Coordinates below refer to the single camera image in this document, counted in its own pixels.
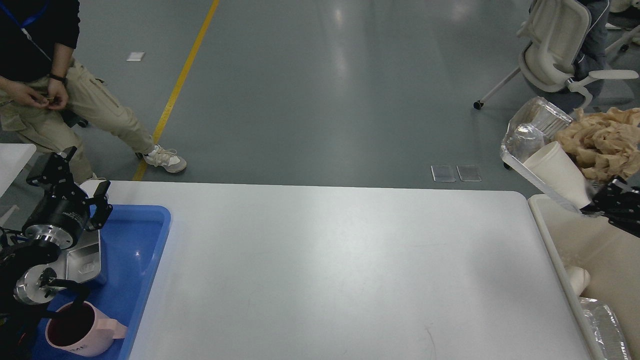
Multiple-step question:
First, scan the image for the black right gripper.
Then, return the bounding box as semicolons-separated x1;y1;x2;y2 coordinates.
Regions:
580;176;640;237

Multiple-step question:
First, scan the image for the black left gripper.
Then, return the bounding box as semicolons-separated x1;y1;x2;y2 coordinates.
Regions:
22;146;114;248

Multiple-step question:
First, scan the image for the brown paper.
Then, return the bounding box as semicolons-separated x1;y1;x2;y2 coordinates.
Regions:
553;107;640;183

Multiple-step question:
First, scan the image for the white paper cup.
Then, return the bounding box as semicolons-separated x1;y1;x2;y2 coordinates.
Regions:
565;266;591;297
523;141;591;209

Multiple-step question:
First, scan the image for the stainless steel rectangular tin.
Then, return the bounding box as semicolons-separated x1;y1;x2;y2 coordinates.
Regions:
62;230;108;288

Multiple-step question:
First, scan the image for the aluminium foil tray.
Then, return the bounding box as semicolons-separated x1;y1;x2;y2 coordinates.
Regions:
500;96;595;216

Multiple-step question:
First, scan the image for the pink mug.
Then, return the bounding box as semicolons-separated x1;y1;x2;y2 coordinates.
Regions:
45;301;128;357

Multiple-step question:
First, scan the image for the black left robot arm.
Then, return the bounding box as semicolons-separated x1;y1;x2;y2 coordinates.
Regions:
1;146;114;360

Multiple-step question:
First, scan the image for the beige plastic bin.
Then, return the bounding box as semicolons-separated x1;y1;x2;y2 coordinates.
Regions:
528;194;640;360

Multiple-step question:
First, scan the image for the blue plastic tray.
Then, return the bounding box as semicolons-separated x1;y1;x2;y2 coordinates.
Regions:
52;204;171;360

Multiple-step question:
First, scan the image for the white side table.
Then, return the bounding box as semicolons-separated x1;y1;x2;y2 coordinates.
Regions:
0;143;37;197

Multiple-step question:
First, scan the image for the white paper cup in bin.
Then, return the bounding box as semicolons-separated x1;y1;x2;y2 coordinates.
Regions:
565;266;591;297

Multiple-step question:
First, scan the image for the seated person in khaki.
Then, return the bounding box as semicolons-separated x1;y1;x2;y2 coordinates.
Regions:
0;0;187;184

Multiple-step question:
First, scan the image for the seated person in blue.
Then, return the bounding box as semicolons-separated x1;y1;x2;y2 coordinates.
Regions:
526;0;611;114

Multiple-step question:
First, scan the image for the white office chair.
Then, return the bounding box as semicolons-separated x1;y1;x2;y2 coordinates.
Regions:
473;0;639;112

